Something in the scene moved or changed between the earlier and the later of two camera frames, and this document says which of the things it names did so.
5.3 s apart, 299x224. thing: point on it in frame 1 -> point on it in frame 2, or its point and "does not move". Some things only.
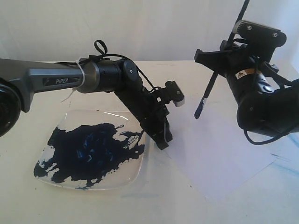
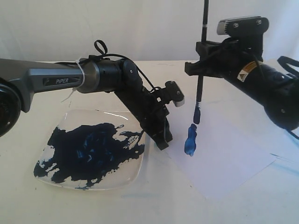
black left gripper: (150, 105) does not move
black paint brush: (204, 99) -> (196, 118)
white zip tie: (78, 62) does not move
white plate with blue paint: (91, 150) does not move
